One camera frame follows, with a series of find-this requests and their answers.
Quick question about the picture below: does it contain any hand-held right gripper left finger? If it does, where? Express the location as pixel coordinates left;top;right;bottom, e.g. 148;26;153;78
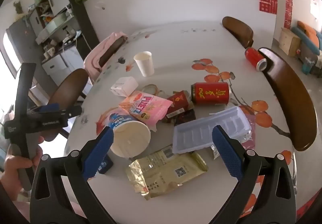
30;127;119;224

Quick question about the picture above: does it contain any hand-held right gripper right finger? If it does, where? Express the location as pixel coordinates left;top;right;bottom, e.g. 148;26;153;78
209;124;297;224

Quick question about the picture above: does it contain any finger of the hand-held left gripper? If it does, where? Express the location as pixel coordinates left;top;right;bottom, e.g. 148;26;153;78
38;106;83;121
31;104;61;114

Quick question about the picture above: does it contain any silver foil wrapper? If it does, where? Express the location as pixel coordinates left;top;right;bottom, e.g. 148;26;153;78
210;145;223;160

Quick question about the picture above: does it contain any dark blue packet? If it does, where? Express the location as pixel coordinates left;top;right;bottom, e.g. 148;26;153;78
97;155;114;174

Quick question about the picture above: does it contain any instant noodle cup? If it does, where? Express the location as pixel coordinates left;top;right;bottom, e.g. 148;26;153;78
107;108;151;158

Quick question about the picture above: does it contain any clear plastic tray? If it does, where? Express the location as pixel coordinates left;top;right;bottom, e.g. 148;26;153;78
172;106;252;155

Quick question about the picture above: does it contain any black box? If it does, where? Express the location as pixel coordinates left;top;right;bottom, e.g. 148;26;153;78
173;108;197;126

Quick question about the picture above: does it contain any small white box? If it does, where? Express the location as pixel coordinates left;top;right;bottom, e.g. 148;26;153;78
110;77;139;97

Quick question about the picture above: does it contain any red can gold print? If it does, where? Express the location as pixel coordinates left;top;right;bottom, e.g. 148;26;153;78
190;82;232;106

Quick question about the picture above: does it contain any gold foil packet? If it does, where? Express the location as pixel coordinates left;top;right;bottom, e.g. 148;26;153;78
126;145;209;200

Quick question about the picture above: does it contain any pink snack packet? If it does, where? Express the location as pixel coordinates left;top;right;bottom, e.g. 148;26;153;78
119;90;173;132

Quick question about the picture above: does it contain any red cigarette pack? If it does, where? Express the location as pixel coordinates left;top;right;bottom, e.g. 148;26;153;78
165;90;194;122

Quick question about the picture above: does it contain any clear wrapper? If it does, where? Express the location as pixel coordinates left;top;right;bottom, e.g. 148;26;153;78
142;84;166;97

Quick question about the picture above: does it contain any white paper cup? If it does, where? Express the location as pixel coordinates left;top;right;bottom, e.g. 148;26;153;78
133;51;155;77

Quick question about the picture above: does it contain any red soda can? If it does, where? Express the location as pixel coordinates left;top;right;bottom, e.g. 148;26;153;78
245;47;267;71

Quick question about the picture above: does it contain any person's left forearm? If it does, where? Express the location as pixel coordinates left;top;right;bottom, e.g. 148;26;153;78
0;180;33;217

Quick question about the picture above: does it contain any person's left hand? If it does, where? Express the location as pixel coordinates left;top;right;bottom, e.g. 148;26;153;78
0;147;44;189

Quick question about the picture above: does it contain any brown wooden chair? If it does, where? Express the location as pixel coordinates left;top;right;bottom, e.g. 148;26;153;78
98;36;128;68
258;47;318;152
48;68;90;139
222;16;254;49

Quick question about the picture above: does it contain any white low cabinet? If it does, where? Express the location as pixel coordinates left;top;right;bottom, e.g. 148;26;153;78
41;45;87;88

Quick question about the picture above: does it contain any pink cloth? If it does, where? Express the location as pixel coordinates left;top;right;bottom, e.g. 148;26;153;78
84;32;127;83

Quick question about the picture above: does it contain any cluttered shelf unit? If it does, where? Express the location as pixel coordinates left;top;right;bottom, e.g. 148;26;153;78
25;0;76;46

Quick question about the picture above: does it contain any teal container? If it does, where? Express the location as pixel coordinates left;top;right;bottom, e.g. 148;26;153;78
302;59;315;76

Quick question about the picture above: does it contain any small wooden cabinet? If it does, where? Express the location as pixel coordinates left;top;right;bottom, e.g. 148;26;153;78
279;28;301;57

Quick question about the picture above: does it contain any teal sofa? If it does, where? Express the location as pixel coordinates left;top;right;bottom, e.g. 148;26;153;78
292;21;322;51

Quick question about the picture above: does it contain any orange cushion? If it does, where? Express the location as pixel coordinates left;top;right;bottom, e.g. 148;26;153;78
303;23;319;38

